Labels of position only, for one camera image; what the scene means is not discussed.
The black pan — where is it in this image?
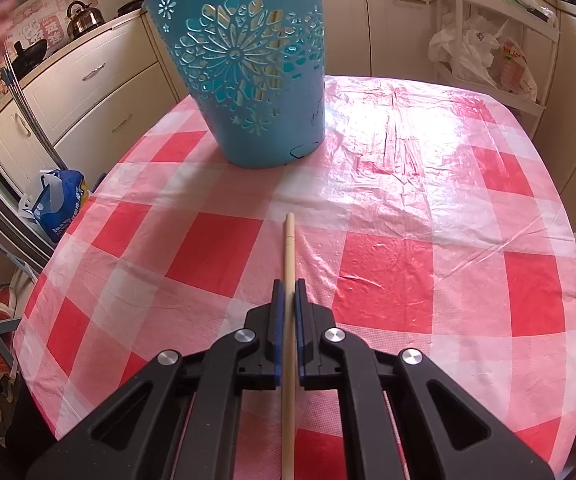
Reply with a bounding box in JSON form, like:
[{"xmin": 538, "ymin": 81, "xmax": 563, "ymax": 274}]
[{"xmin": 11, "ymin": 39, "xmax": 47, "ymax": 80}]

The blue plastic bag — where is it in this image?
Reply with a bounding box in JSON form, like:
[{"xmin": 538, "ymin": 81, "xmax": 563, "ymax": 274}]
[{"xmin": 18, "ymin": 169, "xmax": 90, "ymax": 244}]

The white plastic bag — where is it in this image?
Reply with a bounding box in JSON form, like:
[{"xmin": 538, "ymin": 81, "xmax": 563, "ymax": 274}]
[{"xmin": 428, "ymin": 12, "xmax": 505, "ymax": 88}]

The red white checkered tablecloth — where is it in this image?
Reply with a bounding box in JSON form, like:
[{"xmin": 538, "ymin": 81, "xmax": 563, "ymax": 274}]
[{"xmin": 15, "ymin": 77, "xmax": 576, "ymax": 470}]

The cream kitchen drawer cabinet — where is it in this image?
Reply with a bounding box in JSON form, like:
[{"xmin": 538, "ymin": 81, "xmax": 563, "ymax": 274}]
[{"xmin": 0, "ymin": 11, "xmax": 187, "ymax": 193}]

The single wooden chopstick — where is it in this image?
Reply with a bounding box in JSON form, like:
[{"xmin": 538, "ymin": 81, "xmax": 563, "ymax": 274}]
[{"xmin": 282, "ymin": 212, "xmax": 297, "ymax": 480}]

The metal mop handle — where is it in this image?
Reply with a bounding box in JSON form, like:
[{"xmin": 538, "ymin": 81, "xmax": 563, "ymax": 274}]
[{"xmin": 0, "ymin": 51, "xmax": 68, "ymax": 170}]

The steel kettle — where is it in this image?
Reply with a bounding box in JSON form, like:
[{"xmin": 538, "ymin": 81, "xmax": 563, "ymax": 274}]
[{"xmin": 67, "ymin": 0, "xmax": 105, "ymax": 40}]

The teal cutout plastic basket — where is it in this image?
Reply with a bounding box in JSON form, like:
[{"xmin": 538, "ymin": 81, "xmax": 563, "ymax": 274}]
[{"xmin": 143, "ymin": 0, "xmax": 325, "ymax": 169}]

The white shelf rack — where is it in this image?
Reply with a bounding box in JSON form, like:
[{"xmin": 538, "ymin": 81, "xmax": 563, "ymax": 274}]
[{"xmin": 428, "ymin": 0, "xmax": 560, "ymax": 124}]

